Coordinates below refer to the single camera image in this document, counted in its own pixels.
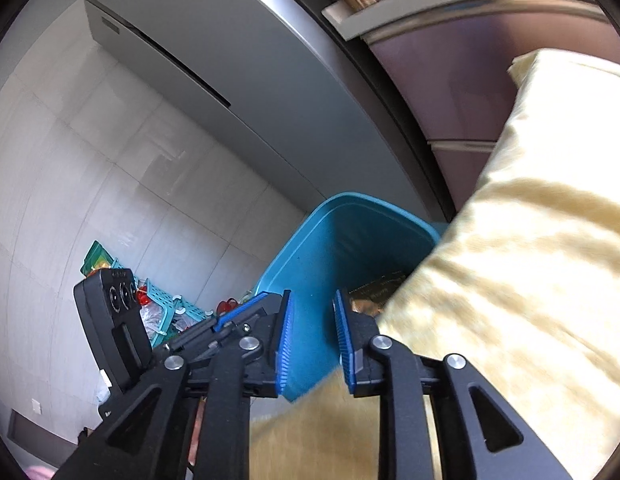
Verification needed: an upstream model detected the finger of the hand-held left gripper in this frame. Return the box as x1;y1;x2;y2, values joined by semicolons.
165;291;285;361

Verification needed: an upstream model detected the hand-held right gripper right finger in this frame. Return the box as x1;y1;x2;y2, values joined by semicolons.
332;289;573;480

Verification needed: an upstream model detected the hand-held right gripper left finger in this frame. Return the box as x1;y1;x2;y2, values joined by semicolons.
52;290;295;480

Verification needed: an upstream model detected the brown snack packet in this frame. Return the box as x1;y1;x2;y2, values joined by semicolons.
349;271;408;318

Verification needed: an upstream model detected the blue plastic bin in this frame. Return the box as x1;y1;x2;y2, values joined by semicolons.
254;191;443;403

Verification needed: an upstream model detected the teal plastic basket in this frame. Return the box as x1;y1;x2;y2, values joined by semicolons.
82;255;215;351

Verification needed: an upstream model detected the green printed plastic bag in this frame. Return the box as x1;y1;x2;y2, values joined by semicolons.
84;240;117;277

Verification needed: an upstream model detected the yellow blanket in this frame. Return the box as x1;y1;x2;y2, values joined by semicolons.
247;49;620;480

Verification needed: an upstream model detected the grey refrigerator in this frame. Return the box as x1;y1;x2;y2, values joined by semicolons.
80;0;458;223

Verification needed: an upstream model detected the purple kitchen cabinet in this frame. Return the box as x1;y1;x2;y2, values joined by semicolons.
322;0;620;211

